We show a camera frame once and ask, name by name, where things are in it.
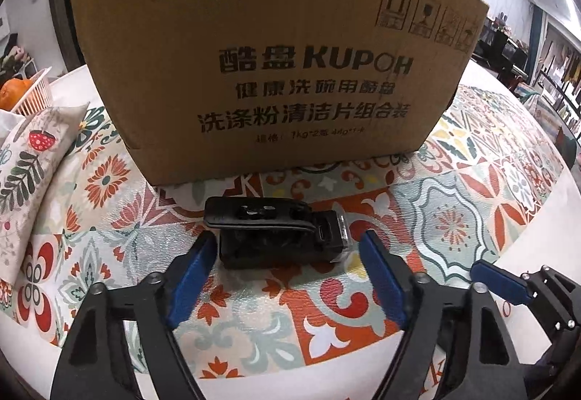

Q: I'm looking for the white plastic basket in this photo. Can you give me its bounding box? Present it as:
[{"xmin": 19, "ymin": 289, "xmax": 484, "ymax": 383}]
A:
[{"xmin": 10, "ymin": 68, "xmax": 54, "ymax": 116}]

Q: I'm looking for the row of hanging clothes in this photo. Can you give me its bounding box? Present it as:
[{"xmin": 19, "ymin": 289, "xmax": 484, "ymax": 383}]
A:
[{"xmin": 536, "ymin": 19, "xmax": 581, "ymax": 134}]

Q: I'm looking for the white tissue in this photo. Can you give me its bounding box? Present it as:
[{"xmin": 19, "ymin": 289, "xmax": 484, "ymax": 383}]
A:
[{"xmin": 0, "ymin": 109, "xmax": 27, "ymax": 141}]

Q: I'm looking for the stuffed toys pile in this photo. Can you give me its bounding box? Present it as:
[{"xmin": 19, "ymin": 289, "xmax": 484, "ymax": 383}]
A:
[{"xmin": 0, "ymin": 34, "xmax": 32, "ymax": 74}]

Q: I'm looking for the floral fabric tissue cover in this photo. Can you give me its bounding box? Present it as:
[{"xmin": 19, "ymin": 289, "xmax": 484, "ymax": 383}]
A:
[{"xmin": 0, "ymin": 102, "xmax": 90, "ymax": 287}]

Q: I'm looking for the orange fruit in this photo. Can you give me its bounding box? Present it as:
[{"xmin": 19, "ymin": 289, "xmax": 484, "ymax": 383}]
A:
[{"xmin": 0, "ymin": 79, "xmax": 35, "ymax": 111}]

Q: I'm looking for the black clip device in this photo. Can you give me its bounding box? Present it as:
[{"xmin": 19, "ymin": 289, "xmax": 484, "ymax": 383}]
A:
[{"xmin": 203, "ymin": 197, "xmax": 353, "ymax": 270}]

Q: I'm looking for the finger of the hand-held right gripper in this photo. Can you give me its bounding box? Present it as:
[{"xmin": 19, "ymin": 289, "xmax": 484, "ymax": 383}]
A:
[{"xmin": 470, "ymin": 260, "xmax": 581, "ymax": 339}]

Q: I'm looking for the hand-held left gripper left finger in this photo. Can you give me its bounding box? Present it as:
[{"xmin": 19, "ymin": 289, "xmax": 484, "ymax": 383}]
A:
[{"xmin": 48, "ymin": 231, "xmax": 219, "ymax": 400}]

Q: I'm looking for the colourful patterned table mat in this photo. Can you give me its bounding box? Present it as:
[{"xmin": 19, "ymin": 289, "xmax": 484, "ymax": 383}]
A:
[{"xmin": 0, "ymin": 84, "xmax": 573, "ymax": 383}]

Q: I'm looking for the brown cardboard box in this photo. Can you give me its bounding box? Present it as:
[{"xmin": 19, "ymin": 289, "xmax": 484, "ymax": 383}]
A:
[{"xmin": 69, "ymin": 0, "xmax": 490, "ymax": 186}]

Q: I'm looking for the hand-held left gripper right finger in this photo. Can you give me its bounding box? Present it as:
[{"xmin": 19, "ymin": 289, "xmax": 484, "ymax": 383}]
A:
[{"xmin": 358, "ymin": 230, "xmax": 529, "ymax": 400}]

